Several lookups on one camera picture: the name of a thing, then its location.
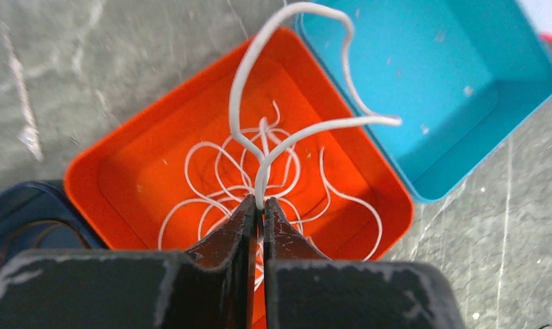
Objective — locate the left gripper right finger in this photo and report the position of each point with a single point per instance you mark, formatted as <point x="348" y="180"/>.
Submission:
<point x="305" y="289"/>

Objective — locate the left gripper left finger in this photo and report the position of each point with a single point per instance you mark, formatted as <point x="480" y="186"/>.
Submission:
<point x="209" y="285"/>

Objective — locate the orange square tray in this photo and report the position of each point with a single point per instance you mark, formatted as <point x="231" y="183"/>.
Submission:
<point x="167" y="177"/>

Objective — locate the dark navy square tray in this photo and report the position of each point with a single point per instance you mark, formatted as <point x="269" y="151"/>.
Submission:
<point x="38" y="215"/>

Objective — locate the teal square tray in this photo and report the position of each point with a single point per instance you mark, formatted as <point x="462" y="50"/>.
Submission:
<point x="462" y="76"/>

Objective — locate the pink framed whiteboard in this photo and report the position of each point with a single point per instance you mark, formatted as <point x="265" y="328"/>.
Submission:
<point x="540" y="14"/>

